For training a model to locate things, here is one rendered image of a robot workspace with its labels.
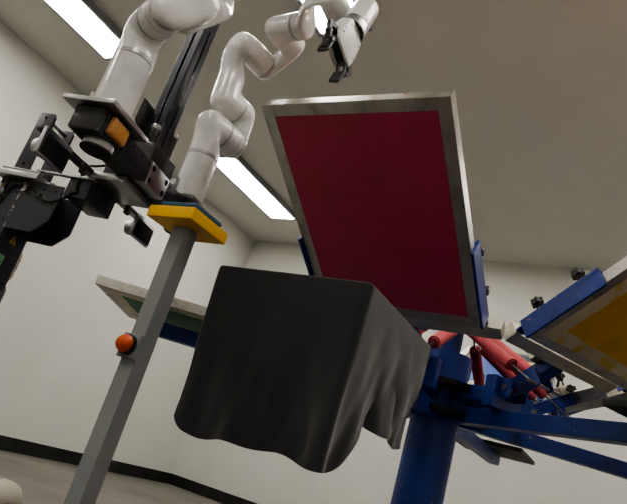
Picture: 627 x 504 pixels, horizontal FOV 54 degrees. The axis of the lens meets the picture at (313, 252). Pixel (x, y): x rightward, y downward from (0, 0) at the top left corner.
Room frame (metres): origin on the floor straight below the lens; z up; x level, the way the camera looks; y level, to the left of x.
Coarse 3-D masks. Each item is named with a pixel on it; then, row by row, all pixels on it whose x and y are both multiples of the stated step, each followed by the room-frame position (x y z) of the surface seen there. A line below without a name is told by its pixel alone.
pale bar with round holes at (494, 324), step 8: (408, 320) 2.09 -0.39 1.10; (416, 320) 2.07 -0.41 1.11; (424, 320) 2.05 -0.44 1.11; (488, 320) 1.94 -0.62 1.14; (496, 320) 1.93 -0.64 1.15; (504, 320) 1.92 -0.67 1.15; (432, 328) 2.06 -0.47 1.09; (440, 328) 2.04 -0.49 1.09; (448, 328) 2.02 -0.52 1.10; (456, 328) 2.00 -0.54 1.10; (464, 328) 1.98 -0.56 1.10; (472, 328) 1.96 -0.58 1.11; (488, 328) 1.93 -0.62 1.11; (496, 328) 1.91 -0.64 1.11; (504, 328) 1.94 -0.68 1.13; (480, 336) 1.97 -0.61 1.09; (488, 336) 1.95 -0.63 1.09; (496, 336) 1.94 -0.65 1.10
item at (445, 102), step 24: (360, 96) 1.46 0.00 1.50; (384, 96) 1.42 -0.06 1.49; (408, 96) 1.37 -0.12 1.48; (432, 96) 1.33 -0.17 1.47; (456, 120) 1.37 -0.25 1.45; (456, 144) 1.41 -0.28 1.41; (288, 168) 1.76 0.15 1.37; (456, 168) 1.46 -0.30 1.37; (288, 192) 1.84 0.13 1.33; (456, 192) 1.53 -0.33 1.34; (456, 216) 1.59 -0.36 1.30; (312, 264) 2.06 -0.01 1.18; (408, 312) 2.00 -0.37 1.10
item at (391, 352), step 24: (384, 312) 1.42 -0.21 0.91; (384, 336) 1.45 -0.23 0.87; (408, 336) 1.57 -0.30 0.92; (360, 360) 1.37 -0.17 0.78; (384, 360) 1.49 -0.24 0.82; (408, 360) 1.61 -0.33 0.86; (360, 384) 1.40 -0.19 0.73; (384, 384) 1.53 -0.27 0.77; (408, 384) 1.64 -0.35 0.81; (360, 408) 1.44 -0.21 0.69; (384, 408) 1.57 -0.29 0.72; (408, 408) 1.72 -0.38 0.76; (336, 432) 1.39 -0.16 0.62; (360, 432) 1.49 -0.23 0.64; (384, 432) 1.59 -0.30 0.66; (336, 456) 1.42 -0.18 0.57
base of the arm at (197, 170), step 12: (192, 156) 1.68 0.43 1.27; (204, 156) 1.67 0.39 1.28; (192, 168) 1.67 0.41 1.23; (204, 168) 1.68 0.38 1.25; (180, 180) 1.68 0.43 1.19; (192, 180) 1.67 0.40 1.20; (204, 180) 1.69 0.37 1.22; (180, 192) 1.66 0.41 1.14; (192, 192) 1.68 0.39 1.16; (204, 192) 1.71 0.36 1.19
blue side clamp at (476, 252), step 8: (480, 248) 1.70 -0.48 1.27; (472, 256) 1.66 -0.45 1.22; (480, 256) 1.71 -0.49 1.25; (472, 264) 1.69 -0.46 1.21; (480, 264) 1.73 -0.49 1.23; (480, 272) 1.74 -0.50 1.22; (480, 280) 1.76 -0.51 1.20; (480, 288) 1.77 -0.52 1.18; (480, 296) 1.78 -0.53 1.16; (480, 304) 1.80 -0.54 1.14; (480, 312) 1.82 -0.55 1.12; (488, 312) 1.89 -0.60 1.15; (480, 320) 1.85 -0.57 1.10; (480, 328) 1.88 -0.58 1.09
